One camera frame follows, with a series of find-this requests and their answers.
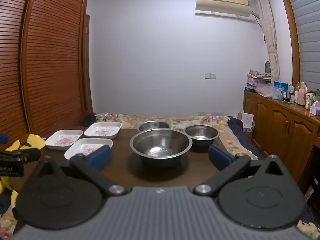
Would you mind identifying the small steel bowl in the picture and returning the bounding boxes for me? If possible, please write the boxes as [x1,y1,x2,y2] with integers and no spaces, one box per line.
[183,124,220,153]
[137,120,171,133]

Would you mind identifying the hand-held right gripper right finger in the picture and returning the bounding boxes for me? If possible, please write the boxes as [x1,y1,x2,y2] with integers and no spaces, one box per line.
[193,145,288,197]

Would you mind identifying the floral bed cover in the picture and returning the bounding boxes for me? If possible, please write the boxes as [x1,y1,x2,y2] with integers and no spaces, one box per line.
[227,116,265,160]

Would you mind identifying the purple package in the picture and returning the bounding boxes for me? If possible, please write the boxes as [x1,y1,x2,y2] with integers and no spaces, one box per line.
[247,77,271,88]

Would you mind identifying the purple tissue box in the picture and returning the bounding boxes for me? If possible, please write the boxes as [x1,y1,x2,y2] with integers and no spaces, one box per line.
[309,101,320,116]

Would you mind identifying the blue box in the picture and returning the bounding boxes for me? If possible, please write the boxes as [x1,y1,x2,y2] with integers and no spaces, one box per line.
[273,81,288,92]

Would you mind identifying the dark clothing pile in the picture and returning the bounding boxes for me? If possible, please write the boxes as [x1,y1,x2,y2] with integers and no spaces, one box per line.
[80,112,97,134]

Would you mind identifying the pink thermos bottle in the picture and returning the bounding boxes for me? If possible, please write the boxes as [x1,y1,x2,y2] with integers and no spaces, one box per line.
[297,82,309,105]

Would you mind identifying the white floral rectangular plate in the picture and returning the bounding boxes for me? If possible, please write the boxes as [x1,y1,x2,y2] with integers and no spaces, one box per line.
[84,122,122,140]
[64,138,113,160]
[45,129,83,151]

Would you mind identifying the wooden door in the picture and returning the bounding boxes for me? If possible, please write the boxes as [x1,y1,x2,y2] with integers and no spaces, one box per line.
[84,14,93,114]

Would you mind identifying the white cardboard box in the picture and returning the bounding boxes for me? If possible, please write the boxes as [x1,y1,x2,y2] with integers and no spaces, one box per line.
[241,112,254,132]

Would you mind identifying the clear plastic bag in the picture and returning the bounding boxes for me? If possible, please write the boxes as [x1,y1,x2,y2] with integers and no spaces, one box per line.
[254,83,276,98]

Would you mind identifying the large steel bowl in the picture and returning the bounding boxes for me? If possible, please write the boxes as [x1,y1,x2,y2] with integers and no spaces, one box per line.
[129,128,193,169]

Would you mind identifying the wall air conditioner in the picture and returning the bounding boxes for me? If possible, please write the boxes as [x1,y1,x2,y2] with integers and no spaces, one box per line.
[195,0,253,18]

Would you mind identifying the yellow plush toy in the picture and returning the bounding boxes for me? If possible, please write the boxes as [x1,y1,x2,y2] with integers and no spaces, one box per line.
[0,134,47,209]

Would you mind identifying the cream patterned curtain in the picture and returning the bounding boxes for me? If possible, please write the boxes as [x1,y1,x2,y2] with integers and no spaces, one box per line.
[251,0,280,80]

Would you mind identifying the wooden louvered wardrobe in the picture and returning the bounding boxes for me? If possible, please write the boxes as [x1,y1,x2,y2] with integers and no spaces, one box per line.
[0,0,91,150]

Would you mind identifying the wooden sideboard cabinet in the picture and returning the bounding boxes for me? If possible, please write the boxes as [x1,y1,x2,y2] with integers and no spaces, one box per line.
[243,90,320,188]

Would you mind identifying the patterned cloth bundle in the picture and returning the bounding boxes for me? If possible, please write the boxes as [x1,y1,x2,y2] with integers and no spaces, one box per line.
[247,69,272,79]

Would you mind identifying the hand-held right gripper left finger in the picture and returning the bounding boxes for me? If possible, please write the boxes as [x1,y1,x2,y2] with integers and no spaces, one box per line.
[32,145,127,197]

